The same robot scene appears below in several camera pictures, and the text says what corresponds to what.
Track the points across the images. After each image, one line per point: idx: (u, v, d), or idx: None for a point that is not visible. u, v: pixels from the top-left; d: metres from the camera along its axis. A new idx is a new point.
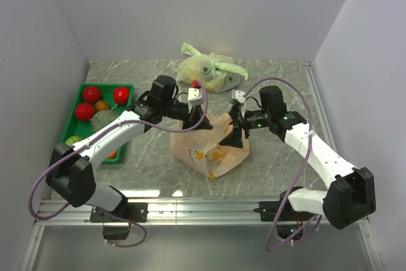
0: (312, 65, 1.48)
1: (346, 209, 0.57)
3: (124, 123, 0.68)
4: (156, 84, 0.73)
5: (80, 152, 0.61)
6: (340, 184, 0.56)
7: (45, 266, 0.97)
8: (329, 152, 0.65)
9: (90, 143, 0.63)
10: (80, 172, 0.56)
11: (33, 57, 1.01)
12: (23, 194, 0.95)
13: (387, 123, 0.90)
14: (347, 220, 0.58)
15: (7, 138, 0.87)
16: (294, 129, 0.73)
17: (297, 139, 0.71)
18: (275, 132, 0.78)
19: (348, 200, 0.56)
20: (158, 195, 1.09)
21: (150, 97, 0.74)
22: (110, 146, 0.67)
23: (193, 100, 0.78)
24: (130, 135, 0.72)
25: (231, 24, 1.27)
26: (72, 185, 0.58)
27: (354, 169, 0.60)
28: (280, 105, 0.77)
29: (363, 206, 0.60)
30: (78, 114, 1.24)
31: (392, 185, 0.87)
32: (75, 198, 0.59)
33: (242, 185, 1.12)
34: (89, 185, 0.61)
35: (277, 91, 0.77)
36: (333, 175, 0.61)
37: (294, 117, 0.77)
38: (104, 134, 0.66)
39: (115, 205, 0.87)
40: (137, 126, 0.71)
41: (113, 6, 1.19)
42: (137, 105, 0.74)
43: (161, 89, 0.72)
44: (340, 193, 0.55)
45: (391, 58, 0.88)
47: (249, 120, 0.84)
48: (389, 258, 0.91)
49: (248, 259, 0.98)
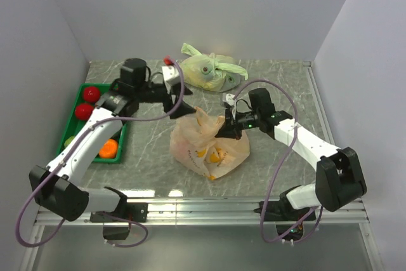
0: (312, 65, 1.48)
1: (335, 188, 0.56)
3: (95, 126, 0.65)
4: (124, 70, 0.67)
5: (58, 172, 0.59)
6: (325, 162, 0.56)
7: (45, 266, 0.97)
8: (313, 138, 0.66)
9: (65, 159, 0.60)
10: (63, 192, 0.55)
11: (33, 57, 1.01)
12: (23, 194, 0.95)
13: (387, 124, 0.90)
14: (339, 200, 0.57)
15: (7, 138, 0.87)
16: (281, 124, 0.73)
17: (284, 132, 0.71)
18: (265, 132, 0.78)
19: (336, 178, 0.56)
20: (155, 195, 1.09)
21: (122, 86, 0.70)
22: (87, 155, 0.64)
23: (169, 79, 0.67)
24: (106, 136, 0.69)
25: (231, 24, 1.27)
26: (61, 204, 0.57)
27: (338, 149, 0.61)
28: (268, 106, 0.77)
29: (353, 186, 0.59)
30: (79, 114, 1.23)
31: (392, 185, 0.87)
32: (70, 213, 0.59)
33: (242, 185, 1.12)
34: (80, 197, 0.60)
35: (264, 92, 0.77)
36: (319, 155, 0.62)
37: (281, 115, 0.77)
38: (78, 145, 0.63)
39: (115, 207, 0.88)
40: (110, 126, 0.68)
41: (113, 6, 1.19)
42: (108, 97, 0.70)
43: (129, 74, 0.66)
44: (327, 171, 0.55)
45: (391, 58, 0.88)
47: (241, 120, 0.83)
48: (389, 258, 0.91)
49: (248, 259, 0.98)
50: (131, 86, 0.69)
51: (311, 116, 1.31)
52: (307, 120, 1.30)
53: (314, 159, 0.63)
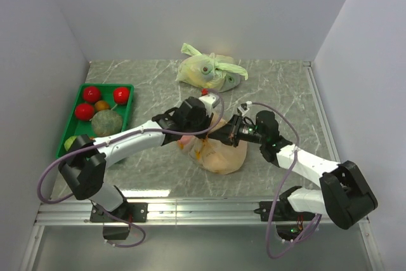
0: (312, 65, 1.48)
1: (344, 203, 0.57)
3: (146, 131, 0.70)
4: (187, 103, 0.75)
5: (98, 147, 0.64)
6: (328, 178, 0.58)
7: (45, 266, 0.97)
8: (313, 158, 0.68)
9: (110, 141, 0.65)
10: (93, 167, 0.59)
11: (33, 58, 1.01)
12: (23, 194, 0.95)
13: (387, 124, 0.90)
14: (351, 216, 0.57)
15: (6, 138, 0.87)
16: (283, 150, 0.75)
17: (286, 157, 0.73)
18: (268, 160, 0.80)
19: (341, 193, 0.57)
20: (167, 194, 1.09)
21: (177, 114, 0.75)
22: (127, 150, 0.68)
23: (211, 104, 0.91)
24: (148, 145, 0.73)
25: (231, 24, 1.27)
26: (81, 177, 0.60)
27: (339, 164, 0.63)
28: (275, 134, 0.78)
29: (362, 200, 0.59)
30: (79, 114, 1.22)
31: (392, 186, 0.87)
32: (80, 191, 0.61)
33: (242, 185, 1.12)
34: (98, 181, 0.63)
35: (275, 123, 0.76)
36: (321, 172, 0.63)
37: (282, 143, 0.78)
38: (126, 137, 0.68)
39: (115, 207, 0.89)
40: (160, 137, 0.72)
41: (113, 6, 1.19)
42: (162, 118, 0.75)
43: (189, 108, 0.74)
44: (331, 186, 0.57)
45: (391, 58, 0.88)
47: (242, 132, 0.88)
48: (389, 259, 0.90)
49: (247, 259, 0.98)
50: (186, 118, 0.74)
51: (311, 116, 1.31)
52: (307, 120, 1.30)
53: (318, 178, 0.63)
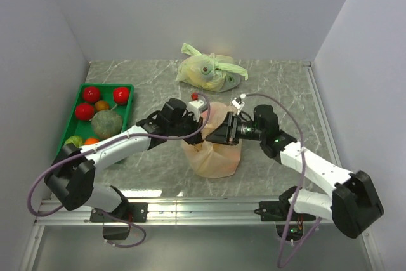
0: (312, 65, 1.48)
1: (355, 216, 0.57)
3: (132, 135, 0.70)
4: (167, 105, 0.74)
5: (86, 154, 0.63)
6: (342, 191, 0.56)
7: (45, 266, 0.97)
8: (323, 164, 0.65)
9: (98, 148, 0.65)
10: (83, 175, 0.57)
11: (33, 57, 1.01)
12: (23, 194, 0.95)
13: (387, 124, 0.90)
14: (359, 226, 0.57)
15: (6, 138, 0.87)
16: (287, 148, 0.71)
17: (292, 158, 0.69)
18: (270, 157, 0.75)
19: (354, 206, 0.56)
20: (159, 194, 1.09)
21: (160, 117, 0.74)
22: (115, 155, 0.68)
23: (200, 107, 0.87)
24: (135, 150, 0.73)
25: (231, 24, 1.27)
26: (70, 186, 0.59)
27: (351, 174, 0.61)
28: (273, 129, 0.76)
29: (370, 209, 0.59)
30: (79, 114, 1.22)
31: (392, 186, 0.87)
32: (71, 200, 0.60)
33: (242, 185, 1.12)
34: (87, 188, 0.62)
35: (273, 116, 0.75)
36: (332, 183, 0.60)
37: (285, 138, 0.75)
38: (112, 143, 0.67)
39: (115, 207, 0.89)
40: (145, 141, 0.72)
41: (113, 6, 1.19)
42: (146, 122, 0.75)
43: (171, 111, 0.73)
44: (346, 200, 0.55)
45: (391, 57, 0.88)
47: (239, 129, 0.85)
48: (389, 259, 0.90)
49: (248, 259, 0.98)
50: (169, 119, 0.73)
51: (311, 116, 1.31)
52: (307, 120, 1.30)
53: (328, 187, 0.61)
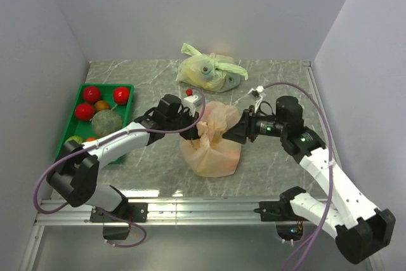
0: (312, 65, 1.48)
1: (363, 249, 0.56)
3: (132, 131, 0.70)
4: (163, 101, 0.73)
5: (88, 150, 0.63)
6: (361, 229, 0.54)
7: (44, 267, 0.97)
8: (351, 190, 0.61)
9: (99, 143, 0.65)
10: (87, 169, 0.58)
11: (33, 57, 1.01)
12: (23, 194, 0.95)
13: (387, 124, 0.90)
14: (361, 257, 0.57)
15: (6, 138, 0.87)
16: (313, 154, 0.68)
17: (316, 169, 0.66)
18: (290, 153, 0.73)
19: (366, 244, 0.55)
20: (158, 194, 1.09)
21: (157, 113, 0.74)
22: (117, 150, 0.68)
23: (195, 101, 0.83)
24: (136, 145, 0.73)
25: (231, 24, 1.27)
26: (75, 183, 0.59)
27: (377, 210, 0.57)
28: (297, 124, 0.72)
29: (380, 243, 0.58)
30: (78, 114, 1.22)
31: (392, 186, 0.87)
32: (75, 197, 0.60)
33: (242, 185, 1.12)
34: (91, 185, 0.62)
35: (298, 110, 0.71)
36: (356, 216, 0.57)
37: (313, 139, 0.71)
38: (113, 138, 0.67)
39: (115, 207, 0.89)
40: (144, 136, 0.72)
41: (113, 6, 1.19)
42: (144, 118, 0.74)
43: (167, 106, 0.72)
44: (360, 237, 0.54)
45: (391, 57, 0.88)
47: (258, 125, 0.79)
48: (389, 259, 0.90)
49: (248, 259, 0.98)
50: (165, 115, 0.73)
51: (311, 116, 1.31)
52: (307, 120, 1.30)
53: (348, 215, 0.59)
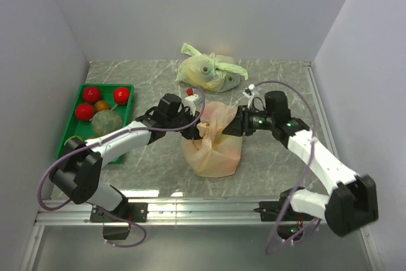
0: (312, 65, 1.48)
1: (347, 214, 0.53)
3: (134, 129, 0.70)
4: (163, 99, 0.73)
5: (92, 147, 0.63)
6: (342, 190, 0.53)
7: (44, 266, 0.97)
8: (330, 160, 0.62)
9: (103, 141, 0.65)
10: (91, 165, 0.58)
11: (33, 57, 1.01)
12: (22, 194, 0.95)
13: (387, 124, 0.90)
14: (349, 227, 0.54)
15: (6, 138, 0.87)
16: (297, 135, 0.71)
17: (299, 145, 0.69)
18: (278, 139, 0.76)
19: (349, 208, 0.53)
20: (158, 194, 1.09)
21: (157, 113, 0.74)
22: (119, 148, 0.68)
23: (196, 101, 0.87)
24: (137, 144, 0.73)
25: (231, 24, 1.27)
26: (78, 179, 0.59)
27: (356, 176, 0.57)
28: (283, 112, 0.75)
29: (366, 214, 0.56)
30: (79, 114, 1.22)
31: (392, 185, 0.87)
32: (78, 193, 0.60)
33: (242, 185, 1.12)
34: (94, 181, 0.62)
35: (282, 98, 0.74)
36: (335, 181, 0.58)
37: (298, 124, 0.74)
38: (116, 136, 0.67)
39: (115, 206, 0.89)
40: (146, 135, 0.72)
41: (113, 6, 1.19)
42: (144, 117, 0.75)
43: (167, 105, 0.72)
44: (341, 198, 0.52)
45: (391, 57, 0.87)
47: (251, 120, 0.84)
48: (389, 259, 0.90)
49: (248, 259, 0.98)
50: (165, 114, 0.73)
51: (311, 116, 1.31)
52: (307, 120, 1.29)
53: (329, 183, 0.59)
